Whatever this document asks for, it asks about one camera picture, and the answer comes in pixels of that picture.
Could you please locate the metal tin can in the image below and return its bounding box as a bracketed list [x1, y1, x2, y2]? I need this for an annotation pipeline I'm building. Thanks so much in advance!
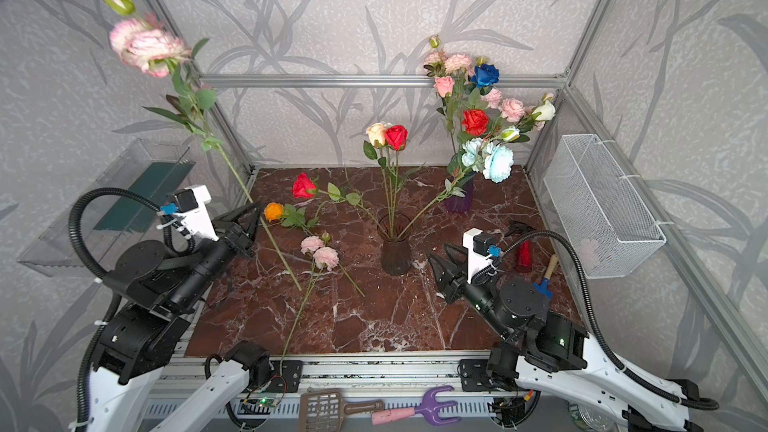
[568, 403, 619, 432]

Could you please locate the purple pink garden fork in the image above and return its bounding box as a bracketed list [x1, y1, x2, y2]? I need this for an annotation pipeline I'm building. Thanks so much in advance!
[371, 385, 461, 426]

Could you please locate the clear plastic wall shelf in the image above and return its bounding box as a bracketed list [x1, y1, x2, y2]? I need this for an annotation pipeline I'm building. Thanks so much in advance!
[18, 139, 195, 278]

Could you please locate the pale blue white flower stem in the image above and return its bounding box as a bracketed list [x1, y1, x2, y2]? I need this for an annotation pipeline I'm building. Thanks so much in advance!
[408, 137, 514, 229]

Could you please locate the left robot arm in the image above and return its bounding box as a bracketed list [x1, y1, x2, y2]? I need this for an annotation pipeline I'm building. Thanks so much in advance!
[68, 186, 263, 431]

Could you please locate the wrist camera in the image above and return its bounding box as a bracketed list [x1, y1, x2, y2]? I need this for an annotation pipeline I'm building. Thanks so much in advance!
[157, 185, 219, 241]
[462, 228, 501, 286]

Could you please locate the orange flower stem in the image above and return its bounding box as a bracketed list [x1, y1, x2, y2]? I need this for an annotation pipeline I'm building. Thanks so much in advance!
[264, 202, 320, 235]

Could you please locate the white wire mesh basket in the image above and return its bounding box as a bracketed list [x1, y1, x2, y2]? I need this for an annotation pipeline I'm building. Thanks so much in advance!
[544, 134, 666, 280]

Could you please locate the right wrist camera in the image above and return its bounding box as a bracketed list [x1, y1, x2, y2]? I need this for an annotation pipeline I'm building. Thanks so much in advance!
[462, 228, 501, 286]

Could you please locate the brown plastic scoop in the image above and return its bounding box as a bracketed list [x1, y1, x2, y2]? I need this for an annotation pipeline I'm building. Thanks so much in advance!
[298, 389, 385, 432]

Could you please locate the blue rose stem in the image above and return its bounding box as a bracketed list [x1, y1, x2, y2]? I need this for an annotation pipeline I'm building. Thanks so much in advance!
[469, 63, 501, 114]

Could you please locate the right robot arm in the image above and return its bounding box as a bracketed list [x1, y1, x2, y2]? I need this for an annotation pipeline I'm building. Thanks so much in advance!
[428, 229, 719, 431]

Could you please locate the small pink flower stem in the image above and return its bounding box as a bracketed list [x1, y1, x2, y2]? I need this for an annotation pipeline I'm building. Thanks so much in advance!
[280, 231, 365, 364]

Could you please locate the cream peach rose stem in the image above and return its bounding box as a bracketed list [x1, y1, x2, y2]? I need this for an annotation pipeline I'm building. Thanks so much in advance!
[363, 122, 395, 239]

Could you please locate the blue garden trowel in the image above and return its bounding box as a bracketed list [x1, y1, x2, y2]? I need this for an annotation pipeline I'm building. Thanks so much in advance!
[534, 254, 559, 300]

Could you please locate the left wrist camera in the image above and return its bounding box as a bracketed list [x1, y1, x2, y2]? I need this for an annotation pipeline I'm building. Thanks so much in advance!
[157, 185, 219, 241]

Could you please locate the large red rose stem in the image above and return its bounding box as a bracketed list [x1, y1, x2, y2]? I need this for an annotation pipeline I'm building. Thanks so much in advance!
[459, 109, 489, 166]

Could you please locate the dark red glass vase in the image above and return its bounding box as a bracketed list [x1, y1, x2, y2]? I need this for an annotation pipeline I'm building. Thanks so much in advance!
[377, 212, 413, 277]

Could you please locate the purple glass vase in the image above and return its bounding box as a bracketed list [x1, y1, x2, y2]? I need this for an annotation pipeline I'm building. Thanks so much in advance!
[442, 173, 476, 215]

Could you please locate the white rose stem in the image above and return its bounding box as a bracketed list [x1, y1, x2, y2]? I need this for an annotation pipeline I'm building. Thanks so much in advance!
[500, 98, 556, 142]

